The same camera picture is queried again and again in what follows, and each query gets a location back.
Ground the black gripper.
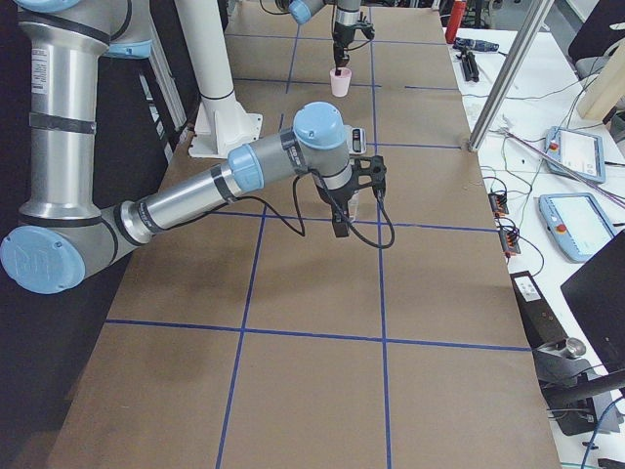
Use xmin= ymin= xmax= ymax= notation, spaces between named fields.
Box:
xmin=332 ymin=21 xmax=354 ymax=74
xmin=315 ymin=183 xmax=359 ymax=238

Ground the glass sauce bottle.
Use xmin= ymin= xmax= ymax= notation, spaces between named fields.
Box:
xmin=348 ymin=191 xmax=360 ymax=223

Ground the pink paper cup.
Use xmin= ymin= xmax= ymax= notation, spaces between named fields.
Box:
xmin=329 ymin=67 xmax=352 ymax=98

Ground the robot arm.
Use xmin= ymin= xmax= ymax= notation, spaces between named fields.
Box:
xmin=1 ymin=1 xmax=356 ymax=294
xmin=275 ymin=0 xmax=375 ymax=76

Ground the silver kitchen scale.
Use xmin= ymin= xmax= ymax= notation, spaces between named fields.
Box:
xmin=344 ymin=125 xmax=367 ymax=155

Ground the blue patterned cloth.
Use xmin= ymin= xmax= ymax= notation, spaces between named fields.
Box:
xmin=453 ymin=37 xmax=499 ymax=53

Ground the black folded tripod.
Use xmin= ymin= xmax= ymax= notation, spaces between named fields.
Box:
xmin=457 ymin=47 xmax=479 ymax=82

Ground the red cylinder bottle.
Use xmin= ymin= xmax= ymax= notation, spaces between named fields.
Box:
xmin=445 ymin=0 xmax=467 ymax=44

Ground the black box with label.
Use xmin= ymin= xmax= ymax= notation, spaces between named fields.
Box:
xmin=510 ymin=271 xmax=567 ymax=349

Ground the near teach pendant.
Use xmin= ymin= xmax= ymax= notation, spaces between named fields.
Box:
xmin=538 ymin=192 xmax=616 ymax=263

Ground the teach pendant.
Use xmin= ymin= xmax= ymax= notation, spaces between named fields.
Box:
xmin=538 ymin=192 xmax=616 ymax=263
xmin=545 ymin=126 xmax=606 ymax=184

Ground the far teach pendant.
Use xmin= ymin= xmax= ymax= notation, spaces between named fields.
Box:
xmin=545 ymin=126 xmax=606 ymax=184

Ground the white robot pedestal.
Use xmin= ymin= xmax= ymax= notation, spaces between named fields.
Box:
xmin=175 ymin=0 xmax=263 ymax=158

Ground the aluminium frame post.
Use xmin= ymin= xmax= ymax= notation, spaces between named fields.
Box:
xmin=467 ymin=0 xmax=554 ymax=152

